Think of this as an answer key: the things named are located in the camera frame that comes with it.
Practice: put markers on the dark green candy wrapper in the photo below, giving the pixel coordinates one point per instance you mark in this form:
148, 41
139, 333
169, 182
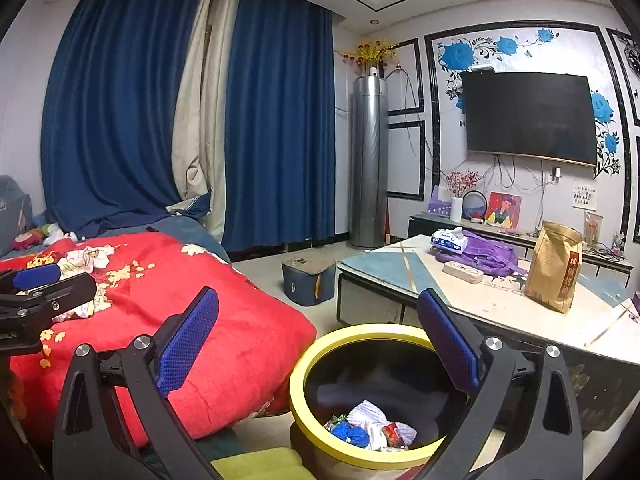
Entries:
336, 421

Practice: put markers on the colourful painting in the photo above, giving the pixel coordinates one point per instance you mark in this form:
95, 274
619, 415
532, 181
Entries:
504, 210

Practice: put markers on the white and blue coffee table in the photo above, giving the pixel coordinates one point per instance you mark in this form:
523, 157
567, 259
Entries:
500, 310

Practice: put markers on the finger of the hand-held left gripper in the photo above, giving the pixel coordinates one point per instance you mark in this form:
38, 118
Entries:
65, 292
37, 277

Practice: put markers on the blue wrapper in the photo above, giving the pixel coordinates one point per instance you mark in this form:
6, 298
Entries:
350, 432

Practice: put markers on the yellow artificial flower decoration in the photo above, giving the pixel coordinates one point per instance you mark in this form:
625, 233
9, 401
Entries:
367, 52

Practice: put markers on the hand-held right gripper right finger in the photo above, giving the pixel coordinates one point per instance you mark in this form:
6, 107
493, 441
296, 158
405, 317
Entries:
450, 345

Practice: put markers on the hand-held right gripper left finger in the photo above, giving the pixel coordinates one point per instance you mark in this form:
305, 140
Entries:
187, 345

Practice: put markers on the clear snack packet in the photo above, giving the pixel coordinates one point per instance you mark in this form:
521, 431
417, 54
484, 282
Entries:
592, 230

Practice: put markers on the blue quilted sofa cover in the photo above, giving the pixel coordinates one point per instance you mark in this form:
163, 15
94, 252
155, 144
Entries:
190, 232

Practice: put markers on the grey pillow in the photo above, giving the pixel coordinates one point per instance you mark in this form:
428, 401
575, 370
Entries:
14, 210

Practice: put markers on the white power strip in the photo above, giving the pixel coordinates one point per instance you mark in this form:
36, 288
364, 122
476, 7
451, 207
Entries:
462, 271

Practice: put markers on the green cushion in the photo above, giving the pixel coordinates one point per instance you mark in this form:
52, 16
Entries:
260, 465

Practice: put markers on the large white foam net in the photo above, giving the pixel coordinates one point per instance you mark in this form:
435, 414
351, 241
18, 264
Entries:
370, 410

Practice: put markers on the white blue tissue pack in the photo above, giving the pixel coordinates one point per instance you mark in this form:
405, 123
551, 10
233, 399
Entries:
449, 241

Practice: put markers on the white plastic bag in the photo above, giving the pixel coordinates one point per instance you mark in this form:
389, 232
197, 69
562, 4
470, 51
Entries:
376, 437

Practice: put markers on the white vase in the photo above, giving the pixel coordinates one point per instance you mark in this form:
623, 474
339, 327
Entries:
456, 209

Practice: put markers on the black curved television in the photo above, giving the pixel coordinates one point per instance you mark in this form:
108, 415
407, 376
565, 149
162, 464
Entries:
530, 117

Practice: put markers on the red floral blanket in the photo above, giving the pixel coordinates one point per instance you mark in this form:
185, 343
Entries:
200, 300

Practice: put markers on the red plush toy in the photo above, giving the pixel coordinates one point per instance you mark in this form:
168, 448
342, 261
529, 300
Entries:
27, 241

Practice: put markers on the dark television stand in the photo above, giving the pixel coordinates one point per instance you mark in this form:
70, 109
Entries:
420, 227

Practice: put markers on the dark blue curtain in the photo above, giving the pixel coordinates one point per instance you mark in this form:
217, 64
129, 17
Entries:
115, 110
280, 120

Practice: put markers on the white paper wall notice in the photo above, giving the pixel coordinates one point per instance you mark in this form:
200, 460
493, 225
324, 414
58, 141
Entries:
584, 197

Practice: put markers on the wall socket with charger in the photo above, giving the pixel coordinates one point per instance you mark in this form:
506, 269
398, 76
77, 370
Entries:
555, 172

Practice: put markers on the white crumpled cloth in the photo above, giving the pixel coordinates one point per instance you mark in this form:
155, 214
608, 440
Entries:
71, 235

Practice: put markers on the purple backpack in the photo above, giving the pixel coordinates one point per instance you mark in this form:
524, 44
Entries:
490, 255

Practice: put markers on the brown paper bag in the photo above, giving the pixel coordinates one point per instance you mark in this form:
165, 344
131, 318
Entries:
550, 270

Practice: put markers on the silver tower air conditioner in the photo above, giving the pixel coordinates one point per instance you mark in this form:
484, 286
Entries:
369, 160

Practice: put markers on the blue storage stool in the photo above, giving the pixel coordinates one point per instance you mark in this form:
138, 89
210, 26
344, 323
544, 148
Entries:
305, 285

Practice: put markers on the beige curtain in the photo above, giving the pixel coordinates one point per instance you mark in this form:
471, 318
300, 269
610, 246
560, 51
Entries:
200, 125

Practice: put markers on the yellow-rimmed black trash bin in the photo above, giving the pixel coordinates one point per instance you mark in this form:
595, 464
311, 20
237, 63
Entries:
360, 332

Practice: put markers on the round dark framed ornament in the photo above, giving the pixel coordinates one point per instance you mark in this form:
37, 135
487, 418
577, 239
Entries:
475, 205

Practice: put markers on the purple gift box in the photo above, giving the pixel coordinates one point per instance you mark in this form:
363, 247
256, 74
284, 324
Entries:
439, 202

